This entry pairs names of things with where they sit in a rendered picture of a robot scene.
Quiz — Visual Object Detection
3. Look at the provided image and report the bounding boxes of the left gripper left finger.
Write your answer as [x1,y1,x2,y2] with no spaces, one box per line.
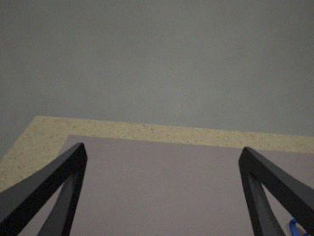
[0,143,87,236]

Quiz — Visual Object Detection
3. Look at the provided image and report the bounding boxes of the blue mug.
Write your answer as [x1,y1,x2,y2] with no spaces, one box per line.
[289,219,310,236]

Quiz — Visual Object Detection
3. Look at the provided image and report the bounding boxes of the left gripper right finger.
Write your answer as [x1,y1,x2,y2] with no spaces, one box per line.
[238,147,314,236]

